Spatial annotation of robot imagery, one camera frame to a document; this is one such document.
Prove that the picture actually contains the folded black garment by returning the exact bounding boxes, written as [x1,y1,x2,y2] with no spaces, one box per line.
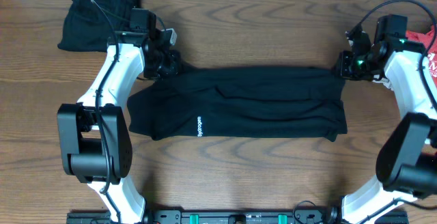
[57,0,141,52]

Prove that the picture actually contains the beige garment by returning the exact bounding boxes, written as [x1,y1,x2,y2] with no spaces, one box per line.
[373,75,393,91]

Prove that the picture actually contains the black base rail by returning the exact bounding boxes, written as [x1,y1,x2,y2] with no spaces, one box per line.
[66,206,409,224]

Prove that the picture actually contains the black t-shirt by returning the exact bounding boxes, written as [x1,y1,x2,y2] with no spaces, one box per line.
[127,66,348,141]

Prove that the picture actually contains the red printed t-shirt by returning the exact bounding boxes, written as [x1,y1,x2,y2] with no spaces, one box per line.
[405,25,437,88]

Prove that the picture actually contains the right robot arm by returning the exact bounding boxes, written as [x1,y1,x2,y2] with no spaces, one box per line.
[336,37,436,223]

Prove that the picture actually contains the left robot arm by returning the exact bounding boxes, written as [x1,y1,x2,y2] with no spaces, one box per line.
[57,28,180,223]

